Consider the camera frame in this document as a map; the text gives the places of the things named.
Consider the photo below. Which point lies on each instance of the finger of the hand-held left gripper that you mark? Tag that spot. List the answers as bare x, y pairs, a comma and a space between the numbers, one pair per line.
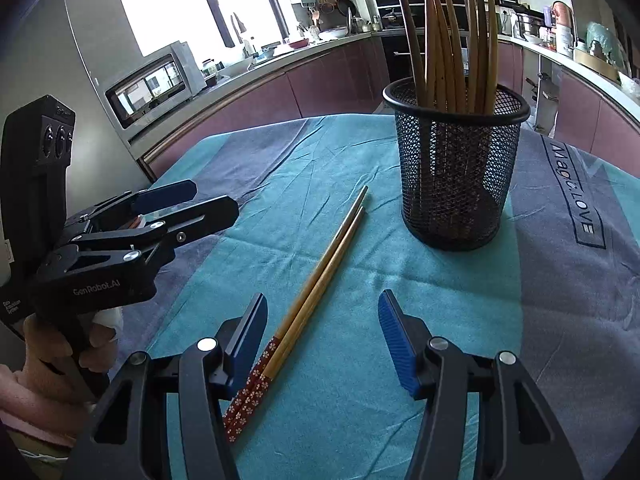
210, 212
165, 195

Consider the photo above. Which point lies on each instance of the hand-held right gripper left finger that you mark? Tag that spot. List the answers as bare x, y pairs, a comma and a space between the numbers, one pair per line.
250, 335

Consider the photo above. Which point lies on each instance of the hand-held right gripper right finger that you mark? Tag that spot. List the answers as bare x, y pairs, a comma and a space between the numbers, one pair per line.
397, 340

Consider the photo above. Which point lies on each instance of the wooden chopstick red floral end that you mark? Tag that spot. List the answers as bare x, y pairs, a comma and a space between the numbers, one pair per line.
311, 280
323, 280

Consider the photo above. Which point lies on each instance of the black mesh holder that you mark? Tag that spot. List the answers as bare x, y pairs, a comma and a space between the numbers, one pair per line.
460, 185

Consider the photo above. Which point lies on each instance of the bunch of wooden chopsticks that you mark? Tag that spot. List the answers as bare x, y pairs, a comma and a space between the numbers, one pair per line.
440, 60

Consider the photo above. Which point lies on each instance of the person's left forearm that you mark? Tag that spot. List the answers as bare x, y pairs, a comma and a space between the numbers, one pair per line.
35, 405

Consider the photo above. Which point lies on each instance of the person's left hand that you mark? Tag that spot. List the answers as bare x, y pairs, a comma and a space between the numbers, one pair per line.
97, 342

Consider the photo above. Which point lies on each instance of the teal and grey tablecloth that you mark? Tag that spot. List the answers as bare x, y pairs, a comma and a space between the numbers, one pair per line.
325, 410

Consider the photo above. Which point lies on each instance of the silver microwave oven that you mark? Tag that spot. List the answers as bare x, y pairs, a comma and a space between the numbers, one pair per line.
185, 60

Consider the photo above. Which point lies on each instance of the white bowl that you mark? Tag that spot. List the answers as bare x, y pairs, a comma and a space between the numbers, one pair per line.
238, 65

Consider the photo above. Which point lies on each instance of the purple kitchen cabinets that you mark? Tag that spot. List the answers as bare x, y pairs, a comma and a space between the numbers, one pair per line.
320, 85
575, 105

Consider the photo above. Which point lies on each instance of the dark kitchen faucet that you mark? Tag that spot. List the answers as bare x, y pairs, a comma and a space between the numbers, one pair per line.
237, 27

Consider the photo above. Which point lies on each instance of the kitchen window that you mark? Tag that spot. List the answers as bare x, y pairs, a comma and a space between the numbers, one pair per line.
165, 0

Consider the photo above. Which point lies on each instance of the white plate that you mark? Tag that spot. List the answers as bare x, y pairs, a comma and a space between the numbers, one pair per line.
332, 34

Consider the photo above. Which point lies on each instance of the black built-in oven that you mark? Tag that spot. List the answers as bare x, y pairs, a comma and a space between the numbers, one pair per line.
395, 60

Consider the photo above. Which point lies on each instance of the hanging black frying pan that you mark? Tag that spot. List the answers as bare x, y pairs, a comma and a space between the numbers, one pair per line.
346, 5

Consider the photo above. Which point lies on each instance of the black wok with lid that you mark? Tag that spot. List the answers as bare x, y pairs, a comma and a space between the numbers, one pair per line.
391, 19

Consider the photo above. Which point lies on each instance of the white canister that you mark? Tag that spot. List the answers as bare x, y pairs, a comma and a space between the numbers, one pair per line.
565, 40

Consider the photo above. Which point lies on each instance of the pale green plastic bag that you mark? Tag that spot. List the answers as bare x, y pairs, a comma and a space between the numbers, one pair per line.
605, 42

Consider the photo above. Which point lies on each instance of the pink kettle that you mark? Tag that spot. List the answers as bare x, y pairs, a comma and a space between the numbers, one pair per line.
562, 12

